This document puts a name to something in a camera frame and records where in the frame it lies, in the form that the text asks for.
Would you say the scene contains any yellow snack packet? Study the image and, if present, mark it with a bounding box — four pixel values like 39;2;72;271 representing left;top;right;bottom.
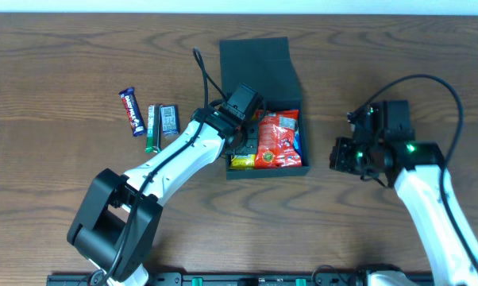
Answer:
229;154;256;170

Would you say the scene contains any orange Reese's packet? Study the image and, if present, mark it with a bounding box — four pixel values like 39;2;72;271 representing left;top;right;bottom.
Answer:
254;110;302;169

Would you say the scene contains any black box with lid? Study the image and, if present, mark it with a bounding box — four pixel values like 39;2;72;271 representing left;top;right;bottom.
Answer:
219;37;310;180

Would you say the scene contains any blue Oreo packet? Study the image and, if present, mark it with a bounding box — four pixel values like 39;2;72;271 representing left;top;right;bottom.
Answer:
293;122;303;166

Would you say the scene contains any small blue carton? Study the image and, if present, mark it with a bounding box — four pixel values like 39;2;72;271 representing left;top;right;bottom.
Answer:
160;105;179;136

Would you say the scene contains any green candy stick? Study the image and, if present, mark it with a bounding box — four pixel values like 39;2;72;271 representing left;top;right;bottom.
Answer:
145;104;161;153

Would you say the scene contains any purple Dairy Milk bar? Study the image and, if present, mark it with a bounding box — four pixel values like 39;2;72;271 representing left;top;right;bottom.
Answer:
119;87;147;137

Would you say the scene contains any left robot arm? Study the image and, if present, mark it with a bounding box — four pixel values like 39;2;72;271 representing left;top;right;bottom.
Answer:
67;103;259;285

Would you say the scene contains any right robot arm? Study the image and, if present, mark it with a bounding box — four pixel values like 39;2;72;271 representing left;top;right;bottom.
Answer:
330;121;478;285

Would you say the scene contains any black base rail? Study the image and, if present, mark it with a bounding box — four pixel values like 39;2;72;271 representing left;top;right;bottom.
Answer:
46;272;434;286

